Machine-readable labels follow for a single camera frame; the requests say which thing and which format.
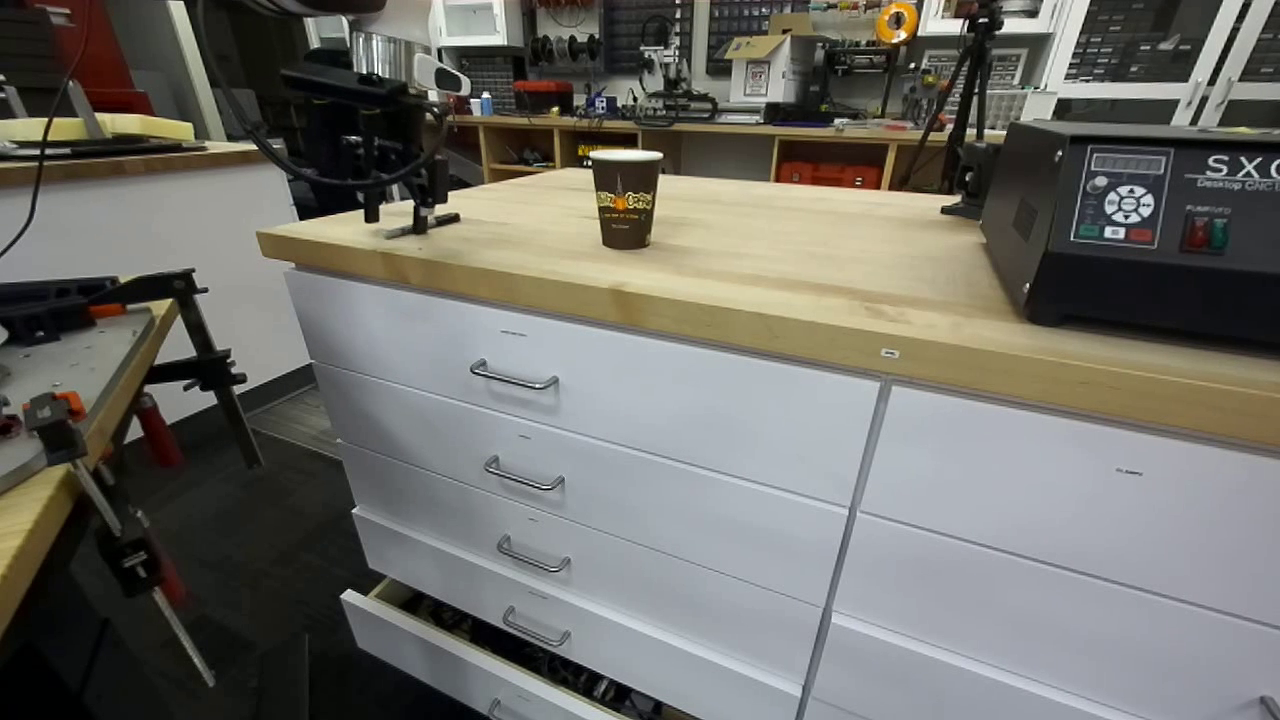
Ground wooden background shelf bench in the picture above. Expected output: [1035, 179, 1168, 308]
[444, 109, 966, 197]

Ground small cardboard box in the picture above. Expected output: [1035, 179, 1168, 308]
[718, 32, 799, 114]

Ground brown paper cup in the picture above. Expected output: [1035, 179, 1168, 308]
[588, 149, 667, 254]

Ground black office chair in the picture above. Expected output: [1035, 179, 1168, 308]
[288, 167, 367, 226]

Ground white counter with wood top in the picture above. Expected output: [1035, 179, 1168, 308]
[0, 135, 315, 446]

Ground black control box machine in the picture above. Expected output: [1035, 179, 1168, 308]
[981, 120, 1280, 352]

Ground red storage bins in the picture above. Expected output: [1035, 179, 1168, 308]
[773, 160, 888, 194]

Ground red clamp handle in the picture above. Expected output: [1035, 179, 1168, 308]
[127, 388, 189, 473]

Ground black bar clamp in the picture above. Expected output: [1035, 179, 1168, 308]
[0, 270, 266, 473]

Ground light wooden board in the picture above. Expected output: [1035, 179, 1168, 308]
[0, 114, 200, 153]

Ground black pen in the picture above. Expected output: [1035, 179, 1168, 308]
[385, 207, 462, 246]

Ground thin black hanging cable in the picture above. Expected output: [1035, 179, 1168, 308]
[0, 0, 93, 266]

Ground grey mat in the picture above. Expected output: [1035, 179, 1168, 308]
[0, 308, 163, 501]

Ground open white drawer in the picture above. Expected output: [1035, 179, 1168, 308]
[337, 576, 685, 720]

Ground yellow tape roll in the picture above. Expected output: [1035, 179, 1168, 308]
[871, 0, 925, 54]

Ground wooden side workbench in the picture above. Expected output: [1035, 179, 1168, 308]
[0, 297, 185, 635]

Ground metal drawer handle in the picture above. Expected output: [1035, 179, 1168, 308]
[490, 531, 574, 582]
[480, 454, 571, 501]
[462, 355, 562, 399]
[495, 605, 574, 652]

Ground orange grey bar clamp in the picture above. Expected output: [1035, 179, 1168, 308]
[19, 388, 220, 691]

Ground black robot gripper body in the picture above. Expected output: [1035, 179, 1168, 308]
[274, 60, 454, 194]

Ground wide white drawer front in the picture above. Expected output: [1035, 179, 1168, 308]
[827, 513, 1280, 720]
[804, 618, 1114, 720]
[860, 381, 1280, 634]

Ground red machine housing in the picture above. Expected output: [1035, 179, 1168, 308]
[19, 0, 159, 120]

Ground black camera tripod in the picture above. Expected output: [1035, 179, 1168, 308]
[894, 0, 1009, 219]

